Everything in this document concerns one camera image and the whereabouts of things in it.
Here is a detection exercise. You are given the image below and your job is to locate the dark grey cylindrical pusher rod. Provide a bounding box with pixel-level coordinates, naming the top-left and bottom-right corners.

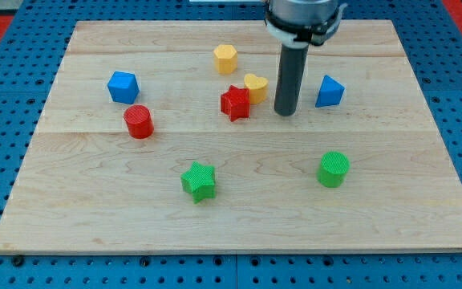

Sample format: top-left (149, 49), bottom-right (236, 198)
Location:
top-left (274, 45), bottom-right (308, 116)

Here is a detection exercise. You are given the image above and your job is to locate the red star block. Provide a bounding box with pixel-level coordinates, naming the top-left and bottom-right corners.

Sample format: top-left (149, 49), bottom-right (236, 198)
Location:
top-left (220, 85), bottom-right (250, 122)

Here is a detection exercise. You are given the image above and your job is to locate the green star block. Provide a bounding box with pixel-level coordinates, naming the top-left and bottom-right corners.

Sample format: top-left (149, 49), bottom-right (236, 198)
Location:
top-left (180, 161), bottom-right (216, 204)

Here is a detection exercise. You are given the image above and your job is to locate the yellow heart block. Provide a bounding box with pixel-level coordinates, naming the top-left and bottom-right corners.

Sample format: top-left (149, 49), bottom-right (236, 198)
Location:
top-left (244, 73), bottom-right (269, 104)

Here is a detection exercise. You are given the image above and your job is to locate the blue triangular prism block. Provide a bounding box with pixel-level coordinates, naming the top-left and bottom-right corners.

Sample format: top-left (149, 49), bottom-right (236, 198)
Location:
top-left (315, 75), bottom-right (345, 108)

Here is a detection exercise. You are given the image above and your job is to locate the yellow hexagon block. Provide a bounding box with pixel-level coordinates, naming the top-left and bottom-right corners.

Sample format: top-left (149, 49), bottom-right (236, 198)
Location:
top-left (213, 44), bottom-right (237, 75)

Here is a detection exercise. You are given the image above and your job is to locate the green cylinder block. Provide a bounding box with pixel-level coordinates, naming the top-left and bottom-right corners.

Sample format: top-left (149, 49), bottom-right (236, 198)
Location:
top-left (316, 151), bottom-right (350, 188)

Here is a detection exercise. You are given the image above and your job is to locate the light wooden board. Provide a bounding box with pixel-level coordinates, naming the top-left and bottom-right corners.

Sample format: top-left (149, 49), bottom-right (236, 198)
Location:
top-left (0, 20), bottom-right (462, 255)

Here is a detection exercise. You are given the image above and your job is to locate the red cylinder block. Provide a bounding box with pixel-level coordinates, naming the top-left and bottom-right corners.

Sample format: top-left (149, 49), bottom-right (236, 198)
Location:
top-left (124, 104), bottom-right (154, 139)

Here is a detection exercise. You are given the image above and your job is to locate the blue cube block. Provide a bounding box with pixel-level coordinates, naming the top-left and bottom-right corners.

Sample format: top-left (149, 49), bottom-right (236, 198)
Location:
top-left (107, 71), bottom-right (140, 104)

